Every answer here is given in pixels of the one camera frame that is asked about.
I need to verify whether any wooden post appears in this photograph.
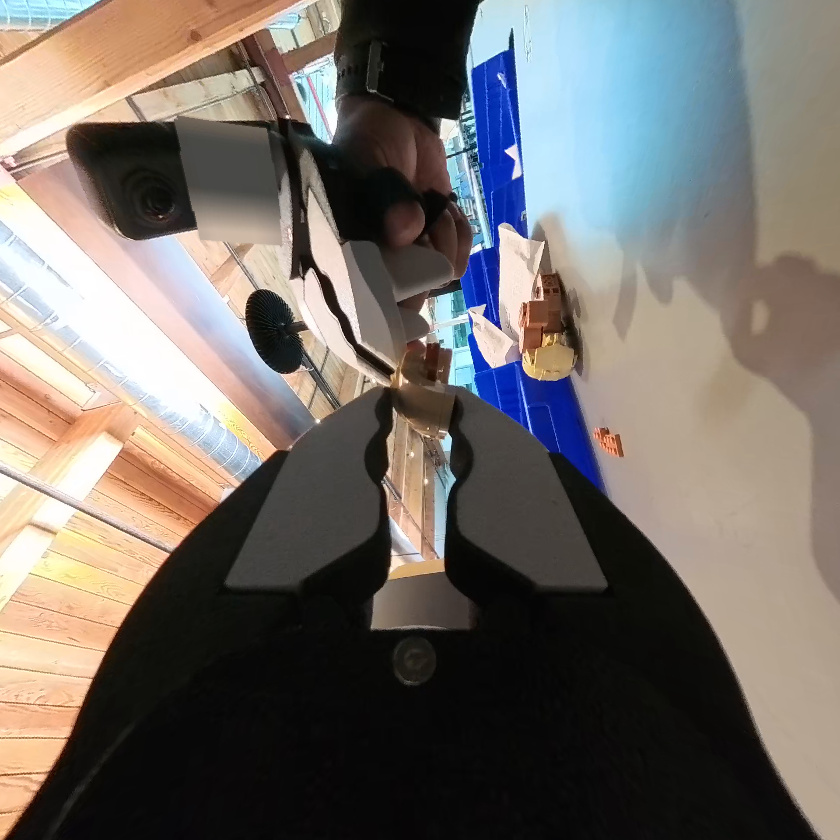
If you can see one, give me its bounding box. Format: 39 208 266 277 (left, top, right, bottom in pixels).
0 167 322 454

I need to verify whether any silver spiral duct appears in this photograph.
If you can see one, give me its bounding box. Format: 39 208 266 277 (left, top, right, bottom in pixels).
0 223 263 485

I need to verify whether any black round ceiling lamp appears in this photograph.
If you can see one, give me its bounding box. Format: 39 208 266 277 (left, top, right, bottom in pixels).
244 289 311 376

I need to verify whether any person's right hand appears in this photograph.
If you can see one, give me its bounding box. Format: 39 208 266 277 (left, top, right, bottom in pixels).
331 95 475 316

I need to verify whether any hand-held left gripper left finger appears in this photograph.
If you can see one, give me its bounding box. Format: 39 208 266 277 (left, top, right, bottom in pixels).
225 386 395 592

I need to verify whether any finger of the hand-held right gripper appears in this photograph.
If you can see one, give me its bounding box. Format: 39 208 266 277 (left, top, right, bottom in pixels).
301 264 396 383
341 238 457 361

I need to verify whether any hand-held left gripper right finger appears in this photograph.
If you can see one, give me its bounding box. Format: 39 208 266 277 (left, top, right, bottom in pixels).
445 387 609 595

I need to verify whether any person's right forearm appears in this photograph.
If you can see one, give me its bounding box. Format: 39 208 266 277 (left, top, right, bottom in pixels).
333 0 485 122

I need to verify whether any black wrist strap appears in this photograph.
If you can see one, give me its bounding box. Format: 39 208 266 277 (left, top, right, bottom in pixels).
335 38 398 106

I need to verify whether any brown and tan brick figure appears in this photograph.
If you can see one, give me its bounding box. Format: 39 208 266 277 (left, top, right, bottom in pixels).
518 270 581 382

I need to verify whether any tan curved brick assembly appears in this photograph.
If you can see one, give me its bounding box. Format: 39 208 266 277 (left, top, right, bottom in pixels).
392 340 455 439

